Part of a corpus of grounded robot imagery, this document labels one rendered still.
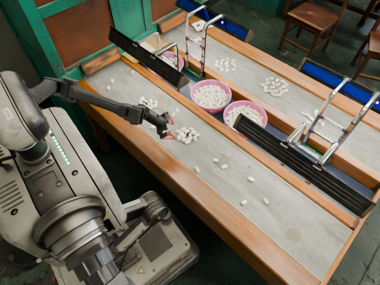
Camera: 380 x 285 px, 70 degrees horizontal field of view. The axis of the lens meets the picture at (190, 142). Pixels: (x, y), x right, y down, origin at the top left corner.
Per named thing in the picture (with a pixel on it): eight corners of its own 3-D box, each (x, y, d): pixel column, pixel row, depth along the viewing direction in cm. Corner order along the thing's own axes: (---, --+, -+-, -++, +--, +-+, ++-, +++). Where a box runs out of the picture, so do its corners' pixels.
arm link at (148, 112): (143, 119, 125) (150, 109, 125) (137, 114, 130) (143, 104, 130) (154, 125, 130) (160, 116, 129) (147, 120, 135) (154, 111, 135)
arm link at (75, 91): (57, 98, 132) (60, 77, 129) (65, 98, 138) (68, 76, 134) (134, 128, 123) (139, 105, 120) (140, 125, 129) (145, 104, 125)
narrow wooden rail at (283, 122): (371, 193, 149) (383, 184, 140) (153, 50, 222) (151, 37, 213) (375, 186, 151) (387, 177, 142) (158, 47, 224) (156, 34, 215)
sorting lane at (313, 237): (319, 282, 117) (322, 281, 116) (85, 81, 190) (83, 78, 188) (350, 232, 130) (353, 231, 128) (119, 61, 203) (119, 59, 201)
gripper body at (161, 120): (159, 135, 135) (148, 129, 130) (158, 120, 140) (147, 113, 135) (169, 129, 132) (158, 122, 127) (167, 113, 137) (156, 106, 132)
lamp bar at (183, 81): (179, 90, 140) (178, 79, 134) (107, 39, 165) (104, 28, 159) (190, 82, 143) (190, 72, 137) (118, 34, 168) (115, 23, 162)
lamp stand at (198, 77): (202, 83, 196) (206, 26, 159) (182, 70, 204) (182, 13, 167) (220, 71, 203) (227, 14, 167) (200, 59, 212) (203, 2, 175)
